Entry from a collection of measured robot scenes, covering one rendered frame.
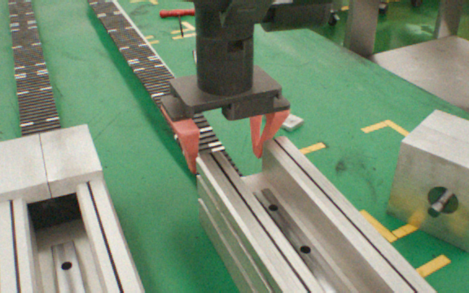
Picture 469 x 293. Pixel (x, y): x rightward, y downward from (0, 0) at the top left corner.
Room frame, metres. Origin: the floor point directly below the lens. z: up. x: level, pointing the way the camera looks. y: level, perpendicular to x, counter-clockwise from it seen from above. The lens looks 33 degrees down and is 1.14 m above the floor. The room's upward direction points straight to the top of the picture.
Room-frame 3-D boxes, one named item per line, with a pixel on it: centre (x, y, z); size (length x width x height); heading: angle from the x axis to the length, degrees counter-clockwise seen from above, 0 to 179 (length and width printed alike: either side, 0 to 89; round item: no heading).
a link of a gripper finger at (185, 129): (0.45, 0.03, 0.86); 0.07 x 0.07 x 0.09; 23
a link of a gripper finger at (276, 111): (0.47, -0.01, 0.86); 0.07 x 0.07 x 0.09; 23
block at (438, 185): (0.41, -0.23, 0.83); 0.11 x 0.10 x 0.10; 138
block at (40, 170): (0.38, 0.20, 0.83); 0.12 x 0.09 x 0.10; 114
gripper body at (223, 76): (0.46, 0.01, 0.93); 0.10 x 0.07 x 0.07; 113
